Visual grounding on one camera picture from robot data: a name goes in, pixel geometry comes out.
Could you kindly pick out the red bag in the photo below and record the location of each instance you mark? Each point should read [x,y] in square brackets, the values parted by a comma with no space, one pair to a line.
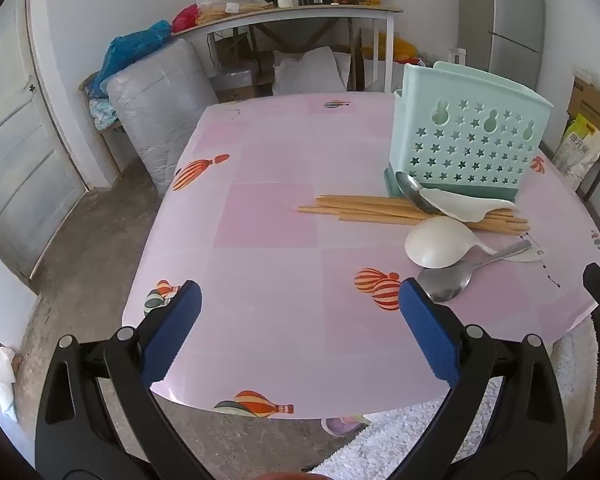
[185,19]

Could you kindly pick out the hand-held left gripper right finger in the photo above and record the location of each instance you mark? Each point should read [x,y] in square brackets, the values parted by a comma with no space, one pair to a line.
[430,340]

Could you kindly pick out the white plastic bracket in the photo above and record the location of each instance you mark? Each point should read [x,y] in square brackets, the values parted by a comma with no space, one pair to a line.
[457,57]

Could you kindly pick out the cardboard box with dark label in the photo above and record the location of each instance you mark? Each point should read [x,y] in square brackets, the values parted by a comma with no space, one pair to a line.
[595,105]

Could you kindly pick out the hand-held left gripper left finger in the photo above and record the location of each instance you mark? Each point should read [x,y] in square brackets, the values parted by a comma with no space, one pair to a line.
[177,330]

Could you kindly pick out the slipper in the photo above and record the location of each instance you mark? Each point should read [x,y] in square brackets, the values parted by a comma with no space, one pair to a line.
[340,425]

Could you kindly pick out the side table with white legs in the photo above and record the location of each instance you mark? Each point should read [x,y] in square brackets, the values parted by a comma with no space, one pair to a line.
[305,11]

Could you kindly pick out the wooden bench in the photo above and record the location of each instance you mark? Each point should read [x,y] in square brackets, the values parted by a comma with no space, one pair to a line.
[83,81]

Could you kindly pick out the mint green utensil holder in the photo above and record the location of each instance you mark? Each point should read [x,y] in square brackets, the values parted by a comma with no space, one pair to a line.
[480,135]

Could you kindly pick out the yellow-green bag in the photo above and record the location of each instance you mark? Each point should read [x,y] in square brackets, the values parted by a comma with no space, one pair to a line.
[577,150]

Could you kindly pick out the plain brown cardboard box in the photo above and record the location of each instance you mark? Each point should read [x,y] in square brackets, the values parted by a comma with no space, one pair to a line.
[235,94]

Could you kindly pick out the white plastic bag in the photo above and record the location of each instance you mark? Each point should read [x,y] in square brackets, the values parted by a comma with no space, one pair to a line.
[2,380]

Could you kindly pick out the grey plastic-wrapped bundle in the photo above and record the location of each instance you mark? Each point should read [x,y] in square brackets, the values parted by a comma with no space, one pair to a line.
[155,110]

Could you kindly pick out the patterned cloth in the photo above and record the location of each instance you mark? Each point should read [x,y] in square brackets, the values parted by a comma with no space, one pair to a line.
[102,112]

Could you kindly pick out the metal spoon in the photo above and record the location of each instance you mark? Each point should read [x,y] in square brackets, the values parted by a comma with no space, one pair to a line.
[412,190]
[445,285]

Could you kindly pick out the white door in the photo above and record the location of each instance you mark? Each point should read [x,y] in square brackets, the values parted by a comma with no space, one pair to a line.
[20,160]

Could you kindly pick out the bag of yellow packets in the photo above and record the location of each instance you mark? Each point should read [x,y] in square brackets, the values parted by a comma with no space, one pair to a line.
[230,7]

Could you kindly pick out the blue plastic bag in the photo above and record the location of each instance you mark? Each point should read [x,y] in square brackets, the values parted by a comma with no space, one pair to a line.
[130,50]

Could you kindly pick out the silver refrigerator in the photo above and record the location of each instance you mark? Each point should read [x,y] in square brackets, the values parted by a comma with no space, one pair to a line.
[515,20]

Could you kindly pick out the grey box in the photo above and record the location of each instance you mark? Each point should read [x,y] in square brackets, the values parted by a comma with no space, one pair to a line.
[237,77]

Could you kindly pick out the white pillow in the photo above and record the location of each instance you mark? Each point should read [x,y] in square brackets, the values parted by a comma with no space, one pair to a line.
[305,70]

